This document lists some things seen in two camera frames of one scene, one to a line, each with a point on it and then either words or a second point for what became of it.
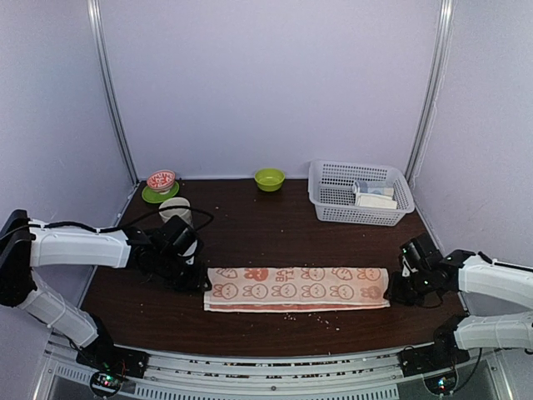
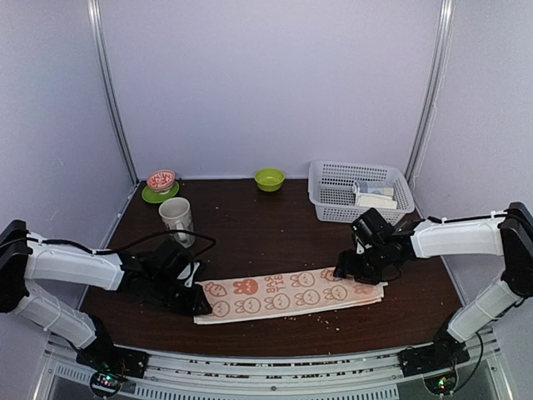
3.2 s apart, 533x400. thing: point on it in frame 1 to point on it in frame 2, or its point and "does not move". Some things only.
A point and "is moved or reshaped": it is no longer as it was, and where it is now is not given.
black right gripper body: [411, 292] to [366, 269]
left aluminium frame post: [96, 9] does not move
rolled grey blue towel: [374, 187] does not move
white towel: [376, 201] does not move
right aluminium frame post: [443, 53] does not move
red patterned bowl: [161, 181] does not move
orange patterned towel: [273, 288] is moved or reshaped
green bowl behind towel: [270, 180] does not move
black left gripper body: [180, 278] to [180, 302]
